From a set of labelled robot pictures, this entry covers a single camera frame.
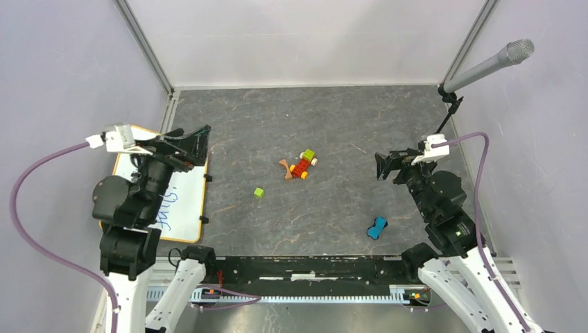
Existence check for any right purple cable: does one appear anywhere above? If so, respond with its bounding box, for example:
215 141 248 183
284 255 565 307
431 132 534 333

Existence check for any white whiteboard orange frame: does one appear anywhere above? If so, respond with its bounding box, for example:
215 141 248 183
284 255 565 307
99 125 213 244

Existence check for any blue whiteboard eraser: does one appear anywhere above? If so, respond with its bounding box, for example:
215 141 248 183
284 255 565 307
366 216 388 240

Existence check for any purple cable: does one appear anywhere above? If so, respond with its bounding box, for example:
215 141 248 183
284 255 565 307
431 132 534 333
10 141 121 333

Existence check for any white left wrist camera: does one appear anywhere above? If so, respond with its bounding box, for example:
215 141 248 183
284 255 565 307
85 123 153 155

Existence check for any grey slotted cable duct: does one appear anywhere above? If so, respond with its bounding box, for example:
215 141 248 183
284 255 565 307
146 284 433 305

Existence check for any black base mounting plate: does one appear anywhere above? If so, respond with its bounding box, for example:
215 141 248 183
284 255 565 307
204 255 424 297

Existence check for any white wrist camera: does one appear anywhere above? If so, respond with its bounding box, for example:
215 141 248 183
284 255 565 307
411 134 450 165
85 123 153 155

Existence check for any brown wooden bone piece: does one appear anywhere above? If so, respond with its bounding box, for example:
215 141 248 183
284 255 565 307
279 159 293 180

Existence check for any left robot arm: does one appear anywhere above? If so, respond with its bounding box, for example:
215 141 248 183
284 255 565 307
88 124 218 332

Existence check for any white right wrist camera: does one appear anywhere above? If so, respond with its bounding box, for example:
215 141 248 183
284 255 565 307
411 134 450 165

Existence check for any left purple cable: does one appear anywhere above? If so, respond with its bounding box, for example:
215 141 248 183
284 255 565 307
10 141 121 333

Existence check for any red lego toy car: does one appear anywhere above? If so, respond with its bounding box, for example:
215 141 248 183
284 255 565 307
290 149 318 179

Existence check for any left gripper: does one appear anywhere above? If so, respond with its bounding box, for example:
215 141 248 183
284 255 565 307
128 123 212 219

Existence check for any small green cube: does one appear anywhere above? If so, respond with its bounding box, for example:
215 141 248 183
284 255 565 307
254 187 265 198

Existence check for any black microphone tripod stand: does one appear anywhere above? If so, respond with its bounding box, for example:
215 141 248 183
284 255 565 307
435 87 463 134

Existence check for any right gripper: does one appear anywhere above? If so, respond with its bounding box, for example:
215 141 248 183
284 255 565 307
374 148 435 219

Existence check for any grey microphone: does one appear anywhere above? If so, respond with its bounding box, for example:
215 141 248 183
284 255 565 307
438 39 535 96

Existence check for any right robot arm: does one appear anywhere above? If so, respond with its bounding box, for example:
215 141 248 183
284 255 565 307
375 146 543 332

